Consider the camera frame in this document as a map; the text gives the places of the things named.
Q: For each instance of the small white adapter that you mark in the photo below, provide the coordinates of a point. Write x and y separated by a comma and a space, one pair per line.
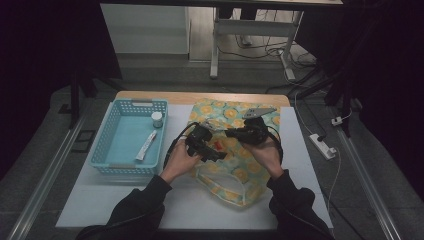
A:
337, 121

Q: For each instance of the black metal stand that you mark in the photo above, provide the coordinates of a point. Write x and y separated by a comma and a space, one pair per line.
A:
343, 96
75, 100

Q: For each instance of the white table mat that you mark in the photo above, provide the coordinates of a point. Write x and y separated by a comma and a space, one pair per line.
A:
100, 200

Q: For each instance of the white metal desk frame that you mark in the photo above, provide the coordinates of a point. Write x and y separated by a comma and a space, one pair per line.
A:
253, 27

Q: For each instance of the light blue plastic basket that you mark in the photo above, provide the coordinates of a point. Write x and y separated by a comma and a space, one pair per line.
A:
130, 136

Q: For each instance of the black floor plate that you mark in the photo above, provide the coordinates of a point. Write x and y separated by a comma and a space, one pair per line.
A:
85, 140

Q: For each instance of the small jar with white lid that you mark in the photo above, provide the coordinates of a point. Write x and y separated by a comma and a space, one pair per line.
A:
157, 119

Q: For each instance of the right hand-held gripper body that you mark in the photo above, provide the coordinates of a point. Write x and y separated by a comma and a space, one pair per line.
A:
255, 130

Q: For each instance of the orange print cloth bag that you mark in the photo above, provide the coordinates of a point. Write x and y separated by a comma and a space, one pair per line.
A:
240, 170

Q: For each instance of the person's left hand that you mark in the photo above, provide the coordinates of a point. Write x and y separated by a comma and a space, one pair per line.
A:
181, 161

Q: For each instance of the white tube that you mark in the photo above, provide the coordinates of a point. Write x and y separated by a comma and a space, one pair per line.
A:
146, 145

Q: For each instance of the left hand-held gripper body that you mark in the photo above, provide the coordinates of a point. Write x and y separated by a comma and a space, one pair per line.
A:
197, 138

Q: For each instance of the white panel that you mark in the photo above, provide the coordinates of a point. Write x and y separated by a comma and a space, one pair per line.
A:
146, 30

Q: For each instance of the white power strip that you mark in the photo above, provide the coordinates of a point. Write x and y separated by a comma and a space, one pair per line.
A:
321, 145

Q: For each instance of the aluminium rail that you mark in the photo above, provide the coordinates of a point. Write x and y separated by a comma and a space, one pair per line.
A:
46, 180
366, 180

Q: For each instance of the person's right hand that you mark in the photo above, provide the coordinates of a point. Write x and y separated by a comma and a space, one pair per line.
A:
266, 156

